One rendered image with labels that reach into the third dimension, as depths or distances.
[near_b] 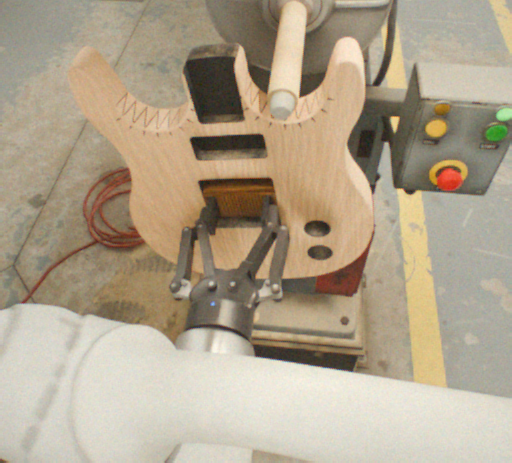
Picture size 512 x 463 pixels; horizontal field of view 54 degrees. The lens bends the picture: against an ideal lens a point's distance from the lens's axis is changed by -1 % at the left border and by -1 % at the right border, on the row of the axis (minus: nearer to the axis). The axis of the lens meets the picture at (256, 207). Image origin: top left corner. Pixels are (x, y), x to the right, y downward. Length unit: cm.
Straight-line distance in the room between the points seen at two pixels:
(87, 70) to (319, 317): 104
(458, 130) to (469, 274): 125
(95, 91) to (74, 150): 184
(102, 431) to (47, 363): 6
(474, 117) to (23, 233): 177
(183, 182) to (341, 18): 30
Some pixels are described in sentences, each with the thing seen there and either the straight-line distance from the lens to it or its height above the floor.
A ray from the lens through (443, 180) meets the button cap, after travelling 86.
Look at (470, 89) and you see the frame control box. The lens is 82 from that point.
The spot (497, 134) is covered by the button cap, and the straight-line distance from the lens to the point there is 84.
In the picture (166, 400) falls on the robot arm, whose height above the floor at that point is 126.
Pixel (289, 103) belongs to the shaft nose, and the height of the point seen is 126.
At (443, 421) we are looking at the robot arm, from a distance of 32.
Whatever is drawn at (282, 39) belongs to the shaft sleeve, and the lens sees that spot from 59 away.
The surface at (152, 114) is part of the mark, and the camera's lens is 65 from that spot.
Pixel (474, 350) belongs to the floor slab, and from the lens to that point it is 187.
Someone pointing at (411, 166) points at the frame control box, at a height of 98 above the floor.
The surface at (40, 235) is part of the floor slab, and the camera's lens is 215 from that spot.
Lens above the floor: 157
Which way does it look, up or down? 49 degrees down
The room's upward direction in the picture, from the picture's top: straight up
